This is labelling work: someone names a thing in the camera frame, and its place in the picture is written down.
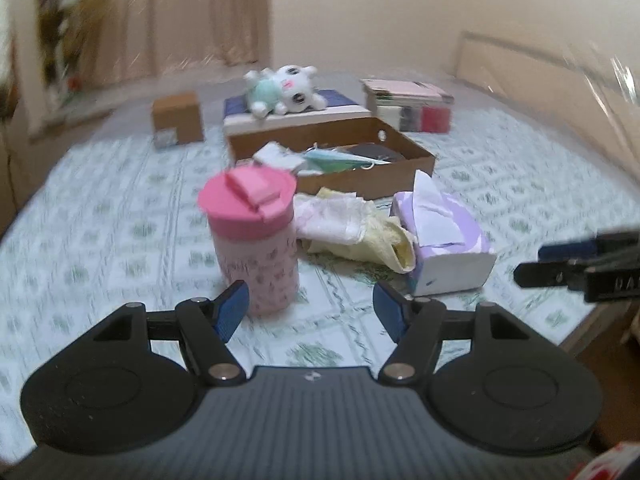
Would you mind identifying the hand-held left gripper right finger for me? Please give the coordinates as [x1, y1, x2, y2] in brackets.
[372, 281, 538, 386]

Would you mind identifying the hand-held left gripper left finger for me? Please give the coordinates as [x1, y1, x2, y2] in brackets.
[87, 280, 251, 387]

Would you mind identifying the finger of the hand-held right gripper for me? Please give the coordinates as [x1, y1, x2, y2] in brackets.
[539, 239, 601, 263]
[514, 259, 588, 289]

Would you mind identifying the pink lidded cup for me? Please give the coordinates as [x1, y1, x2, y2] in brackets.
[196, 167, 301, 317]

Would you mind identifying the yellow cloth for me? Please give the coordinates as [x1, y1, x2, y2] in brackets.
[300, 187, 417, 275]

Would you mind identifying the purple tissue pack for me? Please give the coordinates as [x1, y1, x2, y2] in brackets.
[390, 170, 497, 297]

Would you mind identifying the teal face mask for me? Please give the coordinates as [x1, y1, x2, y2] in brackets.
[300, 145, 393, 174]

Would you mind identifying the dark round pouch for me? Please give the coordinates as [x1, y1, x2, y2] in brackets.
[345, 143, 406, 164]

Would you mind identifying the beige headboard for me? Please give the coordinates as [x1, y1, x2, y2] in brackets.
[452, 30, 640, 183]

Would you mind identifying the small red box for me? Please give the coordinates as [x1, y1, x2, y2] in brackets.
[421, 106, 453, 134]

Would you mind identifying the red and white cloth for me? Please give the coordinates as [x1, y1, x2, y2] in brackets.
[572, 440, 640, 480]

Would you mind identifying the small white box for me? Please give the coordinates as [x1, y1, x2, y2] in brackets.
[375, 104, 402, 129]

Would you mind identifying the small cardboard box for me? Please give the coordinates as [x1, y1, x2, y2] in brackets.
[151, 91, 205, 150]

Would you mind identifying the navy and white box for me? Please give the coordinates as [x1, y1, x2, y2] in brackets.
[222, 89, 373, 136]

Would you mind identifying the pink flat box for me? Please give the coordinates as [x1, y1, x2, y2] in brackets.
[361, 78, 451, 102]

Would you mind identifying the white bunny plush toy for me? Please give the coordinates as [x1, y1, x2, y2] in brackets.
[244, 64, 328, 120]

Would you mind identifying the beige curtain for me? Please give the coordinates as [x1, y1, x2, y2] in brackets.
[37, 0, 273, 92]

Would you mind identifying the cluttered shelf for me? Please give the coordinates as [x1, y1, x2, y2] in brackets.
[35, 0, 126, 107]

